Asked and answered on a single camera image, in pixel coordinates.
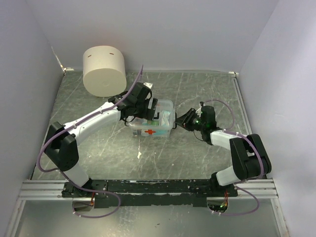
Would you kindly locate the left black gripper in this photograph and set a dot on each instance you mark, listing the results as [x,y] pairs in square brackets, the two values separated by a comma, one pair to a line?
[149,113]

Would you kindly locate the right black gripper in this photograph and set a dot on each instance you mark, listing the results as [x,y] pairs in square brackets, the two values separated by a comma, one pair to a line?
[184,120]

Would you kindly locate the clear box lid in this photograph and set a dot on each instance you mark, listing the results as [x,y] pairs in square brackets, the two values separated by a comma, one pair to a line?
[164,105]

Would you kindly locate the clear plastic medicine box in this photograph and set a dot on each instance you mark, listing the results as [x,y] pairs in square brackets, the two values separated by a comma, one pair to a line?
[139,127]

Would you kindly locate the small green box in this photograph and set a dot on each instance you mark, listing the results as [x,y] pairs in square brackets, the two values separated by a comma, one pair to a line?
[153,122]

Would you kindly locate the teal white sachet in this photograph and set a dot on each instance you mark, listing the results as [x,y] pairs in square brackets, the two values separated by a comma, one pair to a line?
[165,117]

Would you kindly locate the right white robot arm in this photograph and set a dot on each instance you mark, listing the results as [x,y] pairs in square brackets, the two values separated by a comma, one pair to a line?
[249,157]

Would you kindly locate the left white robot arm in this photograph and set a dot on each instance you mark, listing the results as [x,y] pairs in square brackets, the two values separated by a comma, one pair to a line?
[62,140]

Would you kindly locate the cream cylindrical container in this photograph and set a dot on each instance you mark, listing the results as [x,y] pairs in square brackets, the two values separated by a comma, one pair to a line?
[104,71]

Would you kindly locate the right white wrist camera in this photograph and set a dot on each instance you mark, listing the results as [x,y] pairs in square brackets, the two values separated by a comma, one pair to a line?
[198,111]

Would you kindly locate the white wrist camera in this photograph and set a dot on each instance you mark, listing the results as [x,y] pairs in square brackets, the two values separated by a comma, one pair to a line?
[148,85]
[198,111]

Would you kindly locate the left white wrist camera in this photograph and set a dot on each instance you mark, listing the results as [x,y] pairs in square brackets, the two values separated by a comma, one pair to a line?
[148,85]

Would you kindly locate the black base frame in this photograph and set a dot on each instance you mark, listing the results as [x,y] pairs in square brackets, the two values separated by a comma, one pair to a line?
[194,192]

